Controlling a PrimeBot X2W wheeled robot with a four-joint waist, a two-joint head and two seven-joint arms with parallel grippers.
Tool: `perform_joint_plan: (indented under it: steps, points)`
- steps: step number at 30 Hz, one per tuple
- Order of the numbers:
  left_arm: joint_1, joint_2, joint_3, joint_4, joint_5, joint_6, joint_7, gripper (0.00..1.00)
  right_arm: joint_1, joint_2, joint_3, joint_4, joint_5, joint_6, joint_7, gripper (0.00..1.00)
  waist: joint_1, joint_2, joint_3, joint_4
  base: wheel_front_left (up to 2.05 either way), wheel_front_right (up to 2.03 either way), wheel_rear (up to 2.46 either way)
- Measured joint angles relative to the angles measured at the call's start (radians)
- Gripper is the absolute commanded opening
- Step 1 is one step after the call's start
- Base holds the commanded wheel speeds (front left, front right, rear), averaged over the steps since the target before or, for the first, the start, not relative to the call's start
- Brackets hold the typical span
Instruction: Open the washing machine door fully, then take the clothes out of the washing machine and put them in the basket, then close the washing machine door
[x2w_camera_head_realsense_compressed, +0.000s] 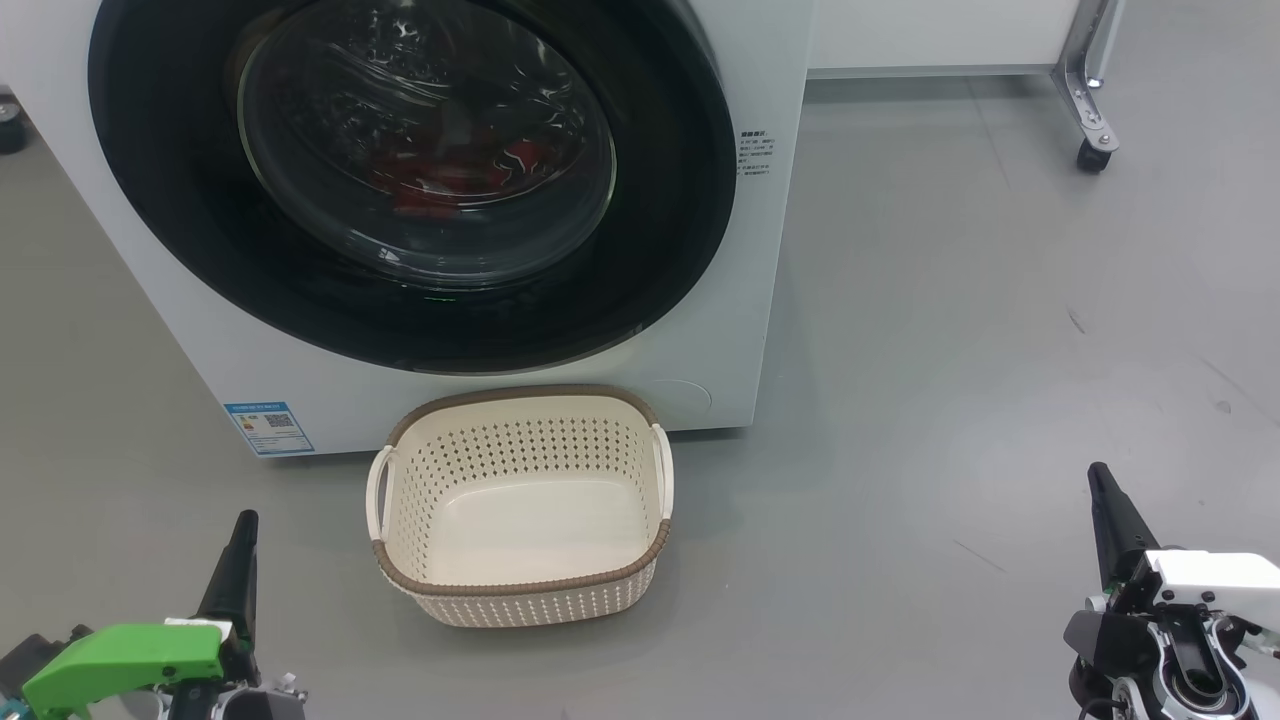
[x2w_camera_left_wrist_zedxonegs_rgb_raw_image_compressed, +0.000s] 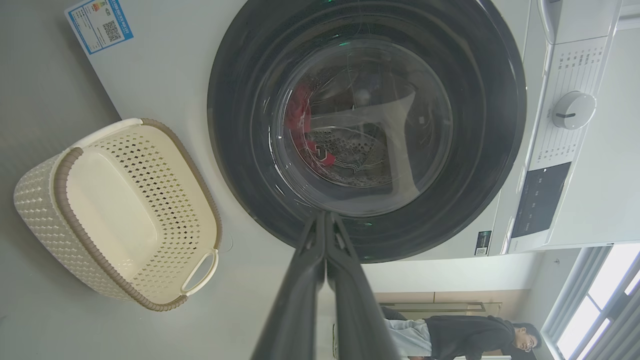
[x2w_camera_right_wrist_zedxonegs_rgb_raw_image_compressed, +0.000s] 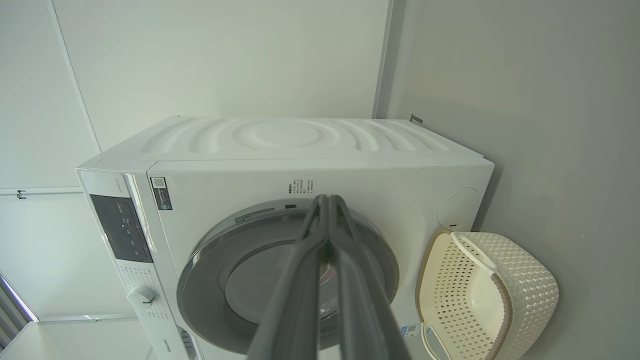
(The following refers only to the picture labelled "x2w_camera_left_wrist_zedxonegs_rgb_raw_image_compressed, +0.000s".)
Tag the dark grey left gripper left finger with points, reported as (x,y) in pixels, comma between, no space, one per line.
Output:
(295,310)

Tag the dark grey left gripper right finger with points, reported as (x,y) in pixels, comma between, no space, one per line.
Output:
(360,320)

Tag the red basketball jersey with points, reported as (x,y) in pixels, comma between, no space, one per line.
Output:
(322,156)

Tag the washing machine door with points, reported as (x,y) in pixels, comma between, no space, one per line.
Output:
(240,150)

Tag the red shorts with white stripes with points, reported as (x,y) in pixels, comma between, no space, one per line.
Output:
(299,112)

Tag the cream perforated laundry basket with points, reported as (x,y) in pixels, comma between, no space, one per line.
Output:
(115,210)

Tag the white front-load washing machine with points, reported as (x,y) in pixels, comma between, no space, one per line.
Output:
(170,80)

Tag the beige wooden cabinet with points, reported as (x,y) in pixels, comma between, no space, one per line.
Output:
(450,297)

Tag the person in dark top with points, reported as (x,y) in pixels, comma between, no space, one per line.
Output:
(465,337)

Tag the small black QR sticker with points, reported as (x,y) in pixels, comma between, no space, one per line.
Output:
(483,243)

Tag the white round control knob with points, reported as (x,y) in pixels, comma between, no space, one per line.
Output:
(574,110)

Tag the blue energy label sticker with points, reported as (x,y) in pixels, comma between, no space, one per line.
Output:
(100,24)

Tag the window with grey frame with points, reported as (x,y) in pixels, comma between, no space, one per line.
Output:
(595,305)

